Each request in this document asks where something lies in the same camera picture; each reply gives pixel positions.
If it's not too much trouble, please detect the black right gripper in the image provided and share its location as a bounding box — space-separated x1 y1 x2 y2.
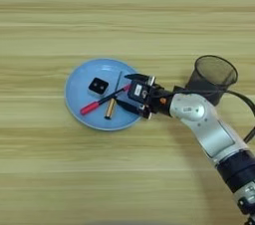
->
116 73 174 119

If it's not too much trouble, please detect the black square block white base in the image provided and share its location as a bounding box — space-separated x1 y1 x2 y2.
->
87 77 110 97

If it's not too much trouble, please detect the red and black pen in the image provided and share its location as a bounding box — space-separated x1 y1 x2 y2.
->
80 84 132 116

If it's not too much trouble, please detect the black mesh pen cup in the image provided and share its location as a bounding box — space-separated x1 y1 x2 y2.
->
183 54 239 108

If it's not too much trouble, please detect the black box with white label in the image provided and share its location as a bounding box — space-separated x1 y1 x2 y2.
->
127 81 150 104

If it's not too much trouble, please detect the round blue plate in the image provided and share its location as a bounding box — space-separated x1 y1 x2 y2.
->
64 57 144 132

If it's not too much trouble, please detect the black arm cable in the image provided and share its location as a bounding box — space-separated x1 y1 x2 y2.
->
173 88 255 144

